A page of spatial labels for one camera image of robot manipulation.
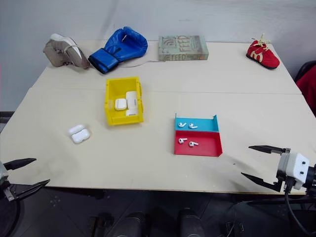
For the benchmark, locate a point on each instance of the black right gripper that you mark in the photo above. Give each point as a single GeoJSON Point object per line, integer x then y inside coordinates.
{"type": "Point", "coordinates": [282, 165]}

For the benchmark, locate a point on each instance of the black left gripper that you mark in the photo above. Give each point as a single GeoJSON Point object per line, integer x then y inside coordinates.
{"type": "Point", "coordinates": [3, 177]}

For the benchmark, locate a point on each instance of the white earbud case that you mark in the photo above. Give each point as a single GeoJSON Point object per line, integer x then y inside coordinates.
{"type": "Point", "coordinates": [120, 104]}
{"type": "Point", "coordinates": [79, 135]}

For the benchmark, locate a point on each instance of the yellow plastic bin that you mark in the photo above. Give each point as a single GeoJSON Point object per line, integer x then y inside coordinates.
{"type": "Point", "coordinates": [116, 86]}

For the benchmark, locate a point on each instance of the white plastic block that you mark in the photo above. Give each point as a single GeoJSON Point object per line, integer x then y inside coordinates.
{"type": "Point", "coordinates": [130, 98]}

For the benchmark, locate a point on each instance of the red plastic tray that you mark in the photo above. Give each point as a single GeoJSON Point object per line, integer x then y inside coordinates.
{"type": "Point", "coordinates": [207, 146]}

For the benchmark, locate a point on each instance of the blue plastic tray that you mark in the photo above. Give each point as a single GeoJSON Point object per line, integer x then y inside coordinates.
{"type": "Point", "coordinates": [207, 126]}

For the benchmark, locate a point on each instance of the white earbud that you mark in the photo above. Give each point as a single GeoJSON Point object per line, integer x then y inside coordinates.
{"type": "Point", "coordinates": [182, 125]}
{"type": "Point", "coordinates": [181, 141]}
{"type": "Point", "coordinates": [192, 126]}
{"type": "Point", "coordinates": [192, 144]}

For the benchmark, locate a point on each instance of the red garment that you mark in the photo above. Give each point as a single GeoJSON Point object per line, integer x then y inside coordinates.
{"type": "Point", "coordinates": [308, 89]}

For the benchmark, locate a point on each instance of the black chair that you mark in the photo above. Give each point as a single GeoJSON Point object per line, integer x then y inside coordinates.
{"type": "Point", "coordinates": [304, 67]}

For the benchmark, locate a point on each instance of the small red cloth shoe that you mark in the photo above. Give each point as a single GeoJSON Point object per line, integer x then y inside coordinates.
{"type": "Point", "coordinates": [263, 55]}

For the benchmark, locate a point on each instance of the beige worn sneaker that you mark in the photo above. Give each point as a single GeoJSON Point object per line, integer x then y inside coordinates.
{"type": "Point", "coordinates": [65, 53]}

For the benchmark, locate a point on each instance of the green FEED book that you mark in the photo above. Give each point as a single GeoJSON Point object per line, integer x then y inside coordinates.
{"type": "Point", "coordinates": [182, 47]}

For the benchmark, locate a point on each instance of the blue boxing glove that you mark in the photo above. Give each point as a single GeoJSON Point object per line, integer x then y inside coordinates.
{"type": "Point", "coordinates": [123, 45]}

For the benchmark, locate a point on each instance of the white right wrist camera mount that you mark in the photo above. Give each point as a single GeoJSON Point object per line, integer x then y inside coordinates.
{"type": "Point", "coordinates": [298, 168]}

